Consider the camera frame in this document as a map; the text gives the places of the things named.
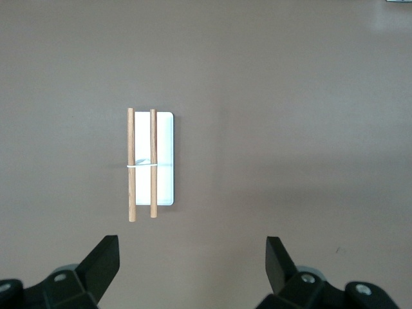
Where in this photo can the white rack with wooden bars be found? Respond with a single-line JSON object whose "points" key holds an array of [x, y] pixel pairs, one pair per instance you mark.
{"points": [[164, 145]]}

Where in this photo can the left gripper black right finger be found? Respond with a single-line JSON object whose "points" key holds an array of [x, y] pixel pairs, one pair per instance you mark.
{"points": [[280, 270]]}

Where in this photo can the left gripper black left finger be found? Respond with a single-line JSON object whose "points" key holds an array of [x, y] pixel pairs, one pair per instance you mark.
{"points": [[99, 270]]}

